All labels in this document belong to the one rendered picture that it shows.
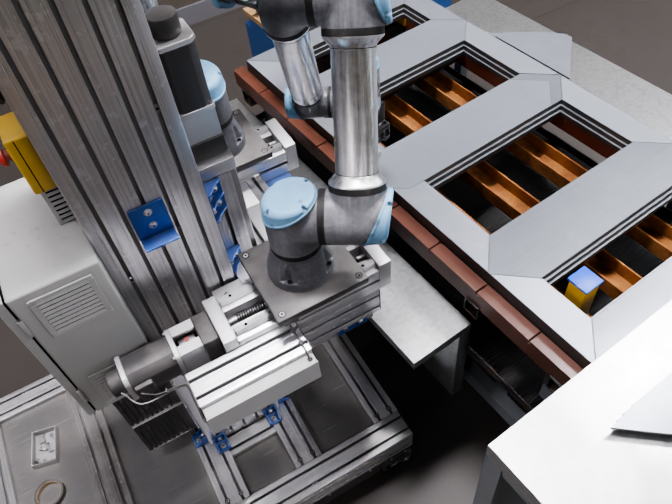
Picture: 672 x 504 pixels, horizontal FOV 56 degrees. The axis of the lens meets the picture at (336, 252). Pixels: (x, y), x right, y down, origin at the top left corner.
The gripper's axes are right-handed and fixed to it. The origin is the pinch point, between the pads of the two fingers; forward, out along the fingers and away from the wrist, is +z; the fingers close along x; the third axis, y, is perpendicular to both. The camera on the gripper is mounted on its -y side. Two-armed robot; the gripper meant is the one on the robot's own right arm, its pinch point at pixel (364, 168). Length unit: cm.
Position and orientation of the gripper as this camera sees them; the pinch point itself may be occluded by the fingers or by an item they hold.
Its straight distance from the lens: 180.0
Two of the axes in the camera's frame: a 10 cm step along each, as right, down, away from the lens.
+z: 0.8, 6.3, 7.7
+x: -7.1, -5.1, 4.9
